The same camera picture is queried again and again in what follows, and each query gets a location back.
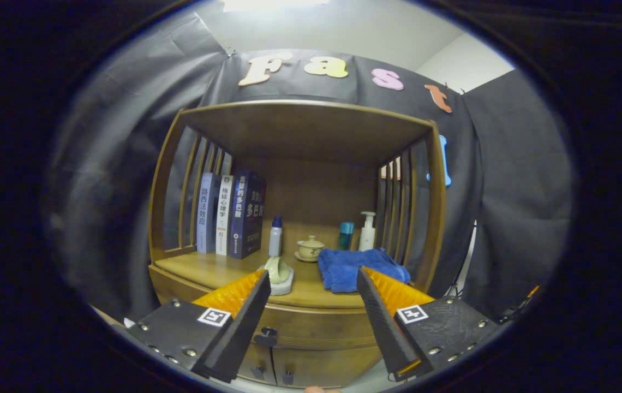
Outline wooden drawer with black knob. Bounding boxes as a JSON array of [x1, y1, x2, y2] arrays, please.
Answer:
[[148, 265, 393, 351]]

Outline wooden countertop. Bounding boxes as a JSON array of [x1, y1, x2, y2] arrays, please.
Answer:
[[154, 248, 415, 310]]

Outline blue towel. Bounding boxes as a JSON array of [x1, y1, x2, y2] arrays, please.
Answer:
[[318, 247, 411, 294]]

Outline white pump bottle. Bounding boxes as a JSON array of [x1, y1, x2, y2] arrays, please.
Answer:
[[358, 211, 377, 252]]

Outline dark blue book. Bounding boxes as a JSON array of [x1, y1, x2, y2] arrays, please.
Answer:
[[228, 170, 267, 260]]

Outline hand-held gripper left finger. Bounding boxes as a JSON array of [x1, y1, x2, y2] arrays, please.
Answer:
[[125, 269, 272, 383]]

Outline wooden cabinet door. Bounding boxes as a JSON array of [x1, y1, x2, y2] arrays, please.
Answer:
[[237, 341, 278, 385], [272, 345, 385, 389]]

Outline light blue book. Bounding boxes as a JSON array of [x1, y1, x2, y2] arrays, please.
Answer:
[[196, 172, 222, 254]]

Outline white book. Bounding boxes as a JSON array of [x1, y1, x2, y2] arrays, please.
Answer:
[[216, 175, 235, 257]]

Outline cream lidded teacup with saucer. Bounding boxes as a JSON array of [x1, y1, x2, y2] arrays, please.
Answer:
[[294, 235, 326, 263]]

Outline teal bottle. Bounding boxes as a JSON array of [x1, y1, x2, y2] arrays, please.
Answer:
[[338, 222, 355, 251]]

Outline black backdrop stand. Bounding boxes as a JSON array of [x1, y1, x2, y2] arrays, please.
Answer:
[[449, 272, 468, 299]]

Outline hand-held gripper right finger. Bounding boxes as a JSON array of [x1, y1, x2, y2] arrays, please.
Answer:
[[357, 266, 503, 382]]

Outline white bottle with blue cap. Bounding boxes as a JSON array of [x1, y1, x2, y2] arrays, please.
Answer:
[[268, 216, 283, 258]]

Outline cream handled white scrub brush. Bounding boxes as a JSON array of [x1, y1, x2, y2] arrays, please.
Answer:
[[258, 255, 295, 296]]

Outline wooden cabinet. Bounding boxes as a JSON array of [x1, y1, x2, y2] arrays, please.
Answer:
[[148, 99, 448, 389]]

